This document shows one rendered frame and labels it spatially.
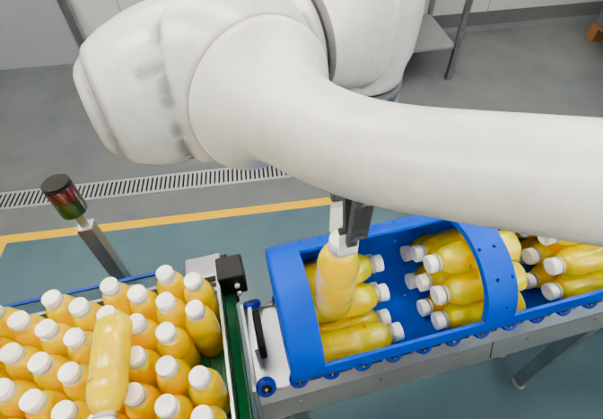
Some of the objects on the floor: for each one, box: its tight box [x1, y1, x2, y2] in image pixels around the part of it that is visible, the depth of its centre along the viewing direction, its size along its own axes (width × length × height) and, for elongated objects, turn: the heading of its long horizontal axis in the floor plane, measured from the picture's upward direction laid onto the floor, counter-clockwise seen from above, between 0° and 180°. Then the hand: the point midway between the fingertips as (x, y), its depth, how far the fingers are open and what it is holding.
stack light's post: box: [77, 219, 132, 280], centre depth 143 cm, size 4×4×110 cm
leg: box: [511, 327, 601, 389], centre depth 153 cm, size 6×6×63 cm
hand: (344, 229), depth 59 cm, fingers closed on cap, 4 cm apart
